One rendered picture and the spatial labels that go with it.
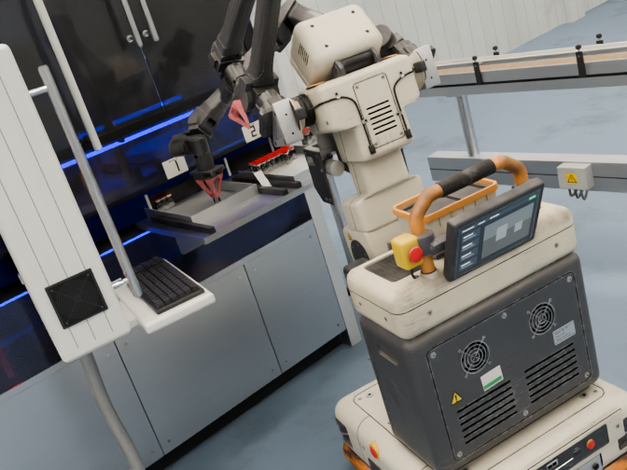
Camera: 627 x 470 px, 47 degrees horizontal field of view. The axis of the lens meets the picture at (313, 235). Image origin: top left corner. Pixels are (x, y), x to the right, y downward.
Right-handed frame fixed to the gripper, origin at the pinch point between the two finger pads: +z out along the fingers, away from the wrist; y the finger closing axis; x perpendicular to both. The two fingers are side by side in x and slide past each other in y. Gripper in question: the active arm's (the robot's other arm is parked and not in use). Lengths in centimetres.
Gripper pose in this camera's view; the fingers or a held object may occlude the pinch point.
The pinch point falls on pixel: (215, 194)
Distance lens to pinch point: 237.2
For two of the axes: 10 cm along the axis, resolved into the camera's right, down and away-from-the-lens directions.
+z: 2.5, 9.0, 3.6
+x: -5.6, 4.4, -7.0
